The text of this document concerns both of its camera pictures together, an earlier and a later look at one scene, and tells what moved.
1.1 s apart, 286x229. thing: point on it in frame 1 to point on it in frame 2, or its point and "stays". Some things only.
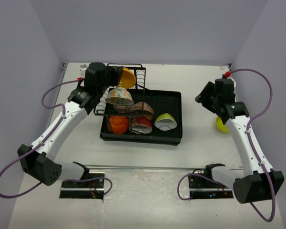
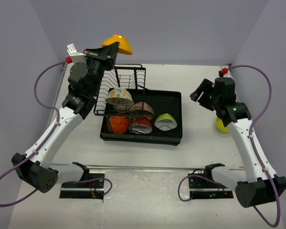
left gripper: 115,73 to 106,55
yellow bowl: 127,79 to 124,46
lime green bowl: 165,122 stays
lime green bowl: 220,126 stays
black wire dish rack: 128,99 stays
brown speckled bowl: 141,109 stays
